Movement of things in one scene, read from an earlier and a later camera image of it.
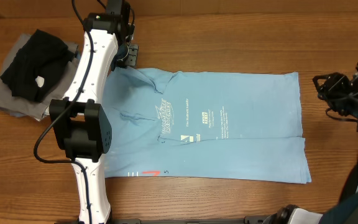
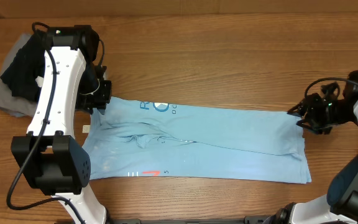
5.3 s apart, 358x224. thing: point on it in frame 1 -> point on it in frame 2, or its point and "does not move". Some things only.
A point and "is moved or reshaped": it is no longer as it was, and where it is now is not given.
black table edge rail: (255, 219) does not move
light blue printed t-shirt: (215, 126) is moved or reshaped
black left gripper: (130, 58) -> (100, 101)
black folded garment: (38, 67) does not move
